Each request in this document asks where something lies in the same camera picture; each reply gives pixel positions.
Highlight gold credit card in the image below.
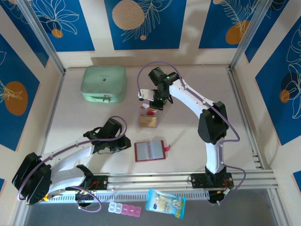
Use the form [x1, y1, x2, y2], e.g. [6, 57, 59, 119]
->
[139, 116, 158, 128]

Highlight red leather card holder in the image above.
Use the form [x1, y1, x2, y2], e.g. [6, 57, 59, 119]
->
[134, 140, 170, 162]

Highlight clear plastic box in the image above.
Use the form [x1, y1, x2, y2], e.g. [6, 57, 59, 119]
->
[138, 105, 158, 129]

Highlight mint green zip pouch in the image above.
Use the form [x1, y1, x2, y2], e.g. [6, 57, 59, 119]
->
[81, 65, 127, 104]

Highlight clear and pink pill organizer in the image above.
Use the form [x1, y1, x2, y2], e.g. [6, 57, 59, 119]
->
[108, 202, 142, 218]

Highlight black connector block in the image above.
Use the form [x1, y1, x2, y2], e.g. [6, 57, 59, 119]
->
[208, 190, 232, 205]
[75, 191, 96, 205]

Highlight blue wet wipes packet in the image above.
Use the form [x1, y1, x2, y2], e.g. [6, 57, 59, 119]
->
[144, 188, 187, 221]

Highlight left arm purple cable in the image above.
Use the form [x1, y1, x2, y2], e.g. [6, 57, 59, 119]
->
[17, 115, 128, 214]

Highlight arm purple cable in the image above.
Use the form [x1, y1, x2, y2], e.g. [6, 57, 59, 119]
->
[137, 61, 247, 206]
[17, 115, 128, 214]

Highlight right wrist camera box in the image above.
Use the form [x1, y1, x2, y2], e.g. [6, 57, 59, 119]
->
[138, 89, 155, 102]

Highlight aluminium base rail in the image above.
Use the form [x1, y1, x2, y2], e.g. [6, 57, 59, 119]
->
[20, 173, 280, 194]

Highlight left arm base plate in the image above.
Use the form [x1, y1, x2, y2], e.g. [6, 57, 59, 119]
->
[65, 174, 109, 191]

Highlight white slotted cable duct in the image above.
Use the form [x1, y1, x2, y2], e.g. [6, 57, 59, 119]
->
[48, 190, 210, 203]

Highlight aluminium table side rail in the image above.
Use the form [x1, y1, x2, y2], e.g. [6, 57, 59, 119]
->
[227, 67, 264, 170]
[35, 70, 66, 175]

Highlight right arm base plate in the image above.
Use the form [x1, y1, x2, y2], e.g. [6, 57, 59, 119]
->
[190, 173, 235, 189]

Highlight yellow handled pliers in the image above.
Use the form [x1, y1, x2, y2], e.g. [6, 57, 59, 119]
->
[25, 193, 63, 205]

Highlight aluminium frame post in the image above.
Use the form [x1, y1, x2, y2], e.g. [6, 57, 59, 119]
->
[228, 0, 273, 71]
[16, 0, 66, 74]

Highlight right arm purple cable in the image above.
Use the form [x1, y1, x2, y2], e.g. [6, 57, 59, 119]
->
[137, 61, 247, 206]

